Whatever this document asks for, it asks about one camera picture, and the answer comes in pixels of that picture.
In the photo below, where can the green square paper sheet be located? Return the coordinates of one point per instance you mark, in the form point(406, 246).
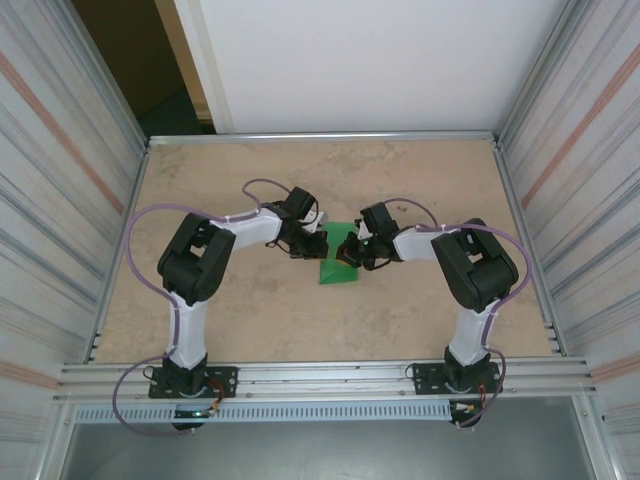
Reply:
point(340, 272)

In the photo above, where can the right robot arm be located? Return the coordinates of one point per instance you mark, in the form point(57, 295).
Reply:
point(475, 270)

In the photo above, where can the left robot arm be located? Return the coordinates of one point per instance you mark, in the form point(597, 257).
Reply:
point(195, 260)

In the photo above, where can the white door panel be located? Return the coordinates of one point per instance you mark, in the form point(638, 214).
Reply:
point(350, 65)

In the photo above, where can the small controller board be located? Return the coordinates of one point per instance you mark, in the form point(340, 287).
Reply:
point(467, 408)
point(192, 413)

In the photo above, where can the grey metal lower shelf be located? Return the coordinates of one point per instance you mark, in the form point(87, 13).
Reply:
point(325, 450)

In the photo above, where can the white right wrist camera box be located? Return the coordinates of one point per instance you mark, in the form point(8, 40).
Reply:
point(363, 230)

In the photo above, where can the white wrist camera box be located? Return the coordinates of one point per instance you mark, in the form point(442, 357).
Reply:
point(315, 220)
point(363, 230)

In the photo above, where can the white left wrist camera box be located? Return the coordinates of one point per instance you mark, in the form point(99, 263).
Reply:
point(315, 220)

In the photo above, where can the thin aluminium table edge rail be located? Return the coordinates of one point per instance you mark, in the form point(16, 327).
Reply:
point(325, 137)

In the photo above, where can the wide aluminium mounting rail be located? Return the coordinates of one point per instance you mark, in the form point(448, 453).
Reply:
point(325, 380)

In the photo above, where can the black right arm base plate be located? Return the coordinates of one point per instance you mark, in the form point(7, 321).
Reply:
point(425, 375)

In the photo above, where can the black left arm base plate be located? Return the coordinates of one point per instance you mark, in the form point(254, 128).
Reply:
point(225, 380)

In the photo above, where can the beige door frame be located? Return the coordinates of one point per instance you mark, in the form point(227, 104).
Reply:
point(181, 55)

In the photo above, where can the aluminium frame post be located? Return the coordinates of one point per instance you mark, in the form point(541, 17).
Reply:
point(540, 75)
point(109, 85)

